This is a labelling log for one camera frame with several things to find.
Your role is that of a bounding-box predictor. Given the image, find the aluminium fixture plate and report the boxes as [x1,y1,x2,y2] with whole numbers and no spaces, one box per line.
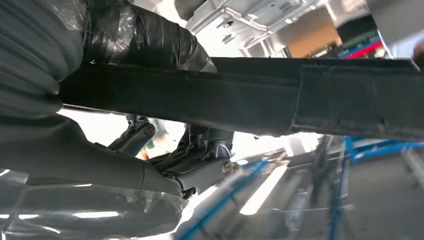
[185,0,335,59]

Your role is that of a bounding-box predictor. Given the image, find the cardboard box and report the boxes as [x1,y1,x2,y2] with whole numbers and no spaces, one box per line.
[287,23,343,59]

